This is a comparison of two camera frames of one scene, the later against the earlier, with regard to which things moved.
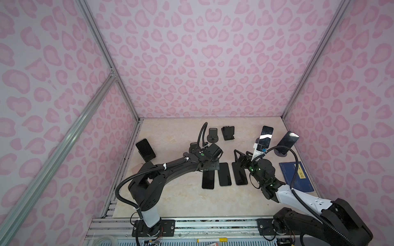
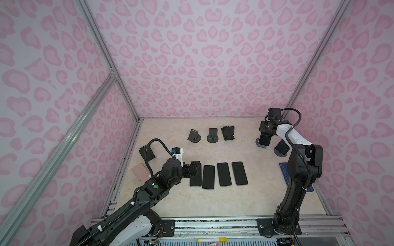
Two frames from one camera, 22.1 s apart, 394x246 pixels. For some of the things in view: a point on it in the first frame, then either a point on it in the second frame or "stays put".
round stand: [213, 137] stays put
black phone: [224, 174] stays put
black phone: [145, 150] to [196, 180]
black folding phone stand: [228, 132] stays put
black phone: [208, 179] stays put
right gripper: [243, 157] to [262, 126]
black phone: [289, 140] stays put
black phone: [239, 173] stays put
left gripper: [215, 164] to [195, 169]
